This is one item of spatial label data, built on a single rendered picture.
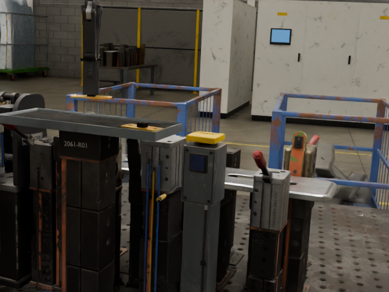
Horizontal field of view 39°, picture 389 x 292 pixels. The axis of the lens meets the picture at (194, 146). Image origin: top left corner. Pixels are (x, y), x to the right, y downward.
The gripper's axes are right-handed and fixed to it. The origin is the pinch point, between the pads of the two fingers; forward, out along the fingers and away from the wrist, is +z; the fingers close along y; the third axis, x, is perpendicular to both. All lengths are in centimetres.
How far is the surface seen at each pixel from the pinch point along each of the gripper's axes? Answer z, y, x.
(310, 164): 23, 26, -56
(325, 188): 25, 10, -55
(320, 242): 55, 54, -70
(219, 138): 9.4, -13.5, -25.8
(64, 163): 17.9, -2.1, 5.0
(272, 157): 57, 199, -85
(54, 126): 9.7, -5.1, 6.5
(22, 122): 9.7, -1.8, 13.5
